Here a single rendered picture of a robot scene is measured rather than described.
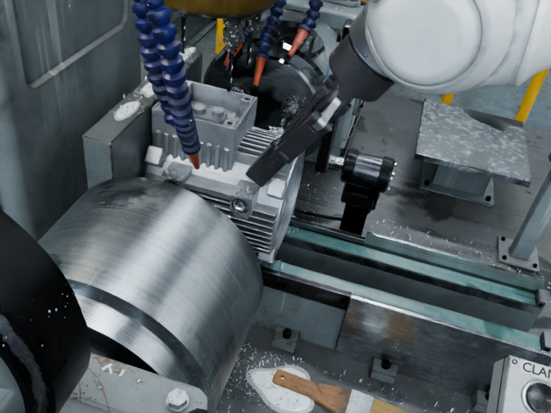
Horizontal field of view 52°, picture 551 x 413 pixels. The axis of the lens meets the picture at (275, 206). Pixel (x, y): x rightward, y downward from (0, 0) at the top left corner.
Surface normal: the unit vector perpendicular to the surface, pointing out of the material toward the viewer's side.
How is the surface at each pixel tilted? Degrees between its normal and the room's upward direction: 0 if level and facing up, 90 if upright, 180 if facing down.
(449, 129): 0
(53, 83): 90
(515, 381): 29
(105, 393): 0
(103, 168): 90
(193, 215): 21
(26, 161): 90
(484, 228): 0
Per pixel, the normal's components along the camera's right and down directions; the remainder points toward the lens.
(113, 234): 0.09, -0.78
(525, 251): -0.27, 0.58
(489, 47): 0.49, 0.56
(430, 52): -0.49, 0.47
